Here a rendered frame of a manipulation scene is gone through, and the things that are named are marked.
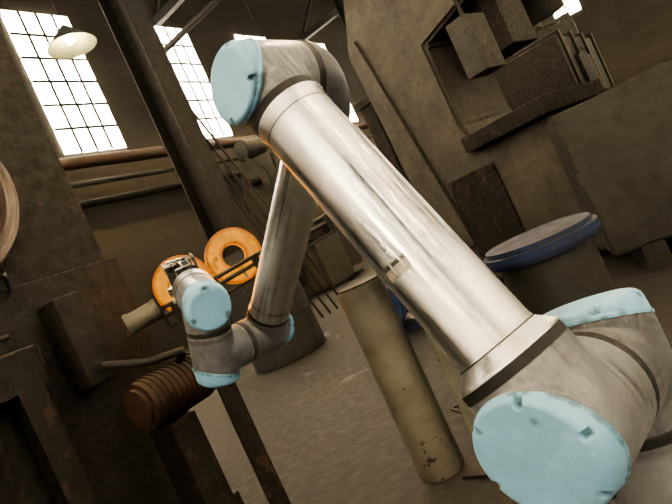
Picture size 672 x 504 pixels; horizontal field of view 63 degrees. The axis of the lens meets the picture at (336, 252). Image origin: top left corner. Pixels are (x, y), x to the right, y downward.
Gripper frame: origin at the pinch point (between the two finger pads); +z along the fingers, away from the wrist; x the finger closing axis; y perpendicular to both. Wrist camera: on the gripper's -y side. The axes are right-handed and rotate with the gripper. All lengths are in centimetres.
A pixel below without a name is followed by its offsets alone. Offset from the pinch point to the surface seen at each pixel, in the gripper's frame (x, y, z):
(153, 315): 9.7, -7.7, 6.2
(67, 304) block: 26.9, 3.1, 9.0
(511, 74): -484, -34, 406
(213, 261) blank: -10.1, -1.5, 9.1
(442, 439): -39, -54, -37
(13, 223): 30.0, 25.5, 14.9
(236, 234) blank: -19.0, 2.6, 10.4
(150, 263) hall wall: -17, -157, 773
